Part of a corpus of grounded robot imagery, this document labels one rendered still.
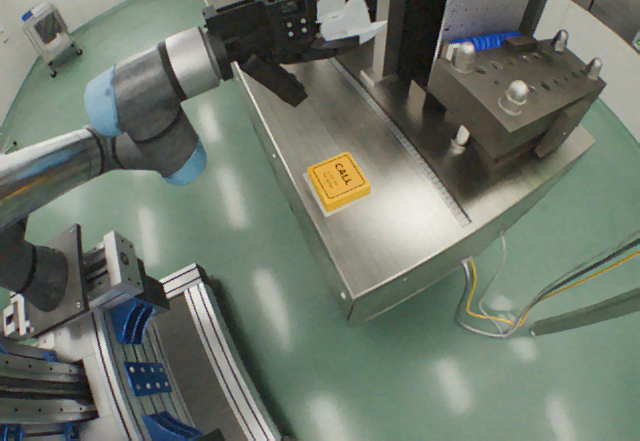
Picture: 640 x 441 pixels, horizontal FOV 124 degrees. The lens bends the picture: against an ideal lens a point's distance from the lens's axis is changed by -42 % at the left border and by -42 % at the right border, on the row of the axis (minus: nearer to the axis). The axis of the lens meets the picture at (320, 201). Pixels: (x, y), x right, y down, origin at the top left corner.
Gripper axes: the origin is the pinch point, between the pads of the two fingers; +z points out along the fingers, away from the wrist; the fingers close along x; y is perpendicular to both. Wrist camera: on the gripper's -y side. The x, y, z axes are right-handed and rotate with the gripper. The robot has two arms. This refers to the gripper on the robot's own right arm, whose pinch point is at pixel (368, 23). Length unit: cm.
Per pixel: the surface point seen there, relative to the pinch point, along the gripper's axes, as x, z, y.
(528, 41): -6.1, 32.5, -4.1
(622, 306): -73, 62, -51
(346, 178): -10.9, -9.1, -16.5
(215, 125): 117, -34, -109
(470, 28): -0.4, 21.0, -3.9
